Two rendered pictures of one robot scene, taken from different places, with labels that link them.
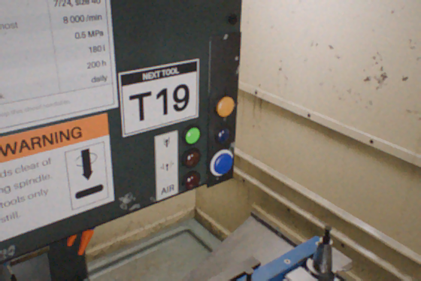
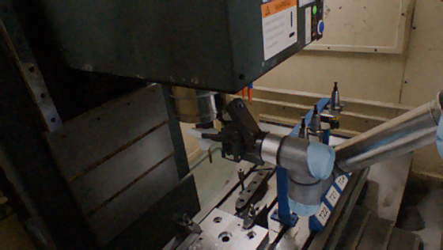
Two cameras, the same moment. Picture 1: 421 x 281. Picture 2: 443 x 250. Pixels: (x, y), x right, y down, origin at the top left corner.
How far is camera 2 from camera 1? 52 cm
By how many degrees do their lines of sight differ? 11
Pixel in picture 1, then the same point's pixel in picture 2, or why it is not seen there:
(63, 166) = (286, 19)
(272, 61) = not seen: hidden behind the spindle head
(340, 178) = (313, 76)
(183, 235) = (217, 151)
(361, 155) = (323, 58)
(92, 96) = not seen: outside the picture
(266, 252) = not seen: hidden behind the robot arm
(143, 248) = (198, 163)
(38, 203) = (282, 37)
